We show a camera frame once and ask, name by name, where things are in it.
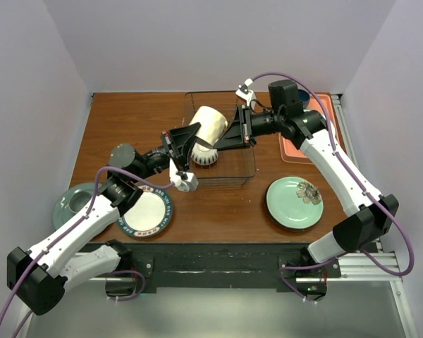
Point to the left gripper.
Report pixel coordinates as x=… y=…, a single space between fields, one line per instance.
x=177 y=145

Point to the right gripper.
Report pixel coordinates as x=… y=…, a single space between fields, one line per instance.
x=240 y=132

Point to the cream ceramic mug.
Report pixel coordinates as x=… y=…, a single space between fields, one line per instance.
x=213 y=124

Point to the mint green flower plate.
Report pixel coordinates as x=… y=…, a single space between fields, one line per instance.
x=290 y=187

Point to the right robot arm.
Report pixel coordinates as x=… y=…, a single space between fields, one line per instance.
x=368 y=210

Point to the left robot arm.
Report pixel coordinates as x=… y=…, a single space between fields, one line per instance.
x=41 y=275

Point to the salmon pink tray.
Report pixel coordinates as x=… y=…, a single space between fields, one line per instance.
x=289 y=153

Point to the dark blue mug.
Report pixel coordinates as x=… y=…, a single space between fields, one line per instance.
x=304 y=97

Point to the white plate green lettered rim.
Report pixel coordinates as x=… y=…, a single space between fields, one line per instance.
x=149 y=216

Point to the dark blue plate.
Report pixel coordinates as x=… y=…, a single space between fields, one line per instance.
x=294 y=214

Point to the grey ceramic cup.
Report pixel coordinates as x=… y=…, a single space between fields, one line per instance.
x=78 y=200

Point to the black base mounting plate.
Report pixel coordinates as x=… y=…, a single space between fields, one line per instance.
x=277 y=266

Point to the grey green plate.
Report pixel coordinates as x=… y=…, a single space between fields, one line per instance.
x=61 y=213

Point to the black wire dish rack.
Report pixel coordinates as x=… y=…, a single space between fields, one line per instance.
x=232 y=167

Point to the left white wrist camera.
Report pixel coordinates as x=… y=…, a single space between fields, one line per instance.
x=181 y=180

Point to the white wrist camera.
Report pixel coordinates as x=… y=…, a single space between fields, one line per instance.
x=181 y=180
x=246 y=94

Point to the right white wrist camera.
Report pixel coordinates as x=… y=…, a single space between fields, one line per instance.
x=246 y=94

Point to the aluminium frame rail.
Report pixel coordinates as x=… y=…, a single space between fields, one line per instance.
x=367 y=300

